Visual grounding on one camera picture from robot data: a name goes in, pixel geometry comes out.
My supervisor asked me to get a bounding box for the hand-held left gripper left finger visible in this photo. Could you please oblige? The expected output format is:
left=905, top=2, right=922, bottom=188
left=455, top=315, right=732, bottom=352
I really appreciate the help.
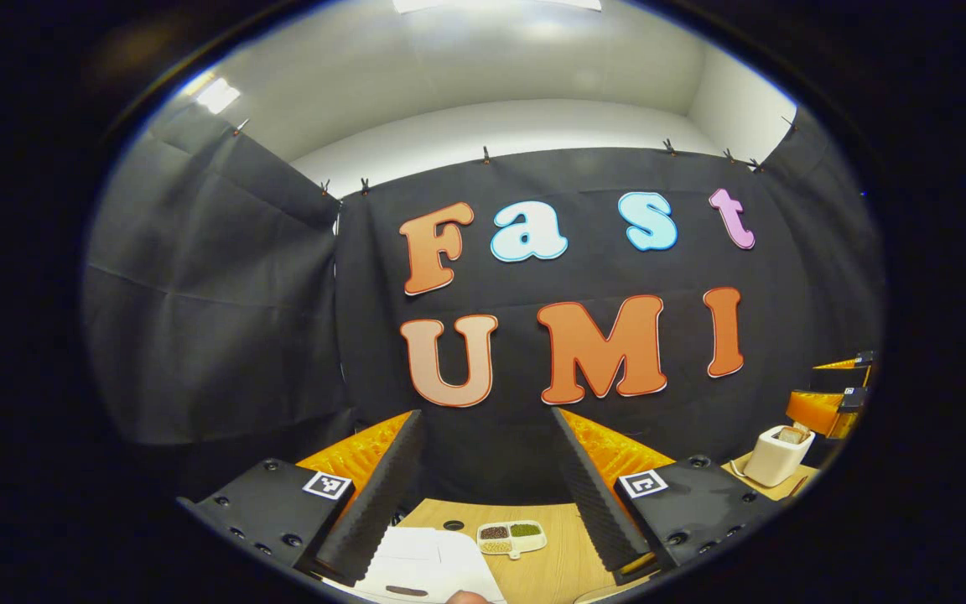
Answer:
left=177, top=409, right=425, bottom=586

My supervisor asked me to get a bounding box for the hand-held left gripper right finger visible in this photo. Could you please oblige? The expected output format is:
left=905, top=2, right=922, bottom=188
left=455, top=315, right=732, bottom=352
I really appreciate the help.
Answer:
left=550, top=407, right=786, bottom=586

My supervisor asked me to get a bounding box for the white rice cooker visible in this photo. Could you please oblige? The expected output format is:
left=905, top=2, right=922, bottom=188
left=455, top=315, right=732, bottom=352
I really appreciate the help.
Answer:
left=324, top=524, right=507, bottom=604

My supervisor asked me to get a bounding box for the clear rice container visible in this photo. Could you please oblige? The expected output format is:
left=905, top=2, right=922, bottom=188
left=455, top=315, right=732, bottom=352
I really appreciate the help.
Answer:
left=574, top=573, right=662, bottom=604

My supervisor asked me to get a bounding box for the white toaster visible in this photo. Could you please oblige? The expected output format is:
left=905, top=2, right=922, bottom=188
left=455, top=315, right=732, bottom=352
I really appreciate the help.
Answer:
left=743, top=424, right=816, bottom=488

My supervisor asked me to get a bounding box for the divided dish of beans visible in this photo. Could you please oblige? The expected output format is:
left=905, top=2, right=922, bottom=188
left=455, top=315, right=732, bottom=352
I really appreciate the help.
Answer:
left=476, top=520, right=548, bottom=560

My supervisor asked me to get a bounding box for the black backdrop cloth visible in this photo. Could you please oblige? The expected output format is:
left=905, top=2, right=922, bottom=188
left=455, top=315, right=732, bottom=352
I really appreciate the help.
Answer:
left=80, top=105, right=885, bottom=504

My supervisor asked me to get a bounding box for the ceiling light panel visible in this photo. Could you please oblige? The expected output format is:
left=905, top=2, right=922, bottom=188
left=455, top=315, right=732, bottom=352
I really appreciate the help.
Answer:
left=194, top=77, right=242, bottom=115

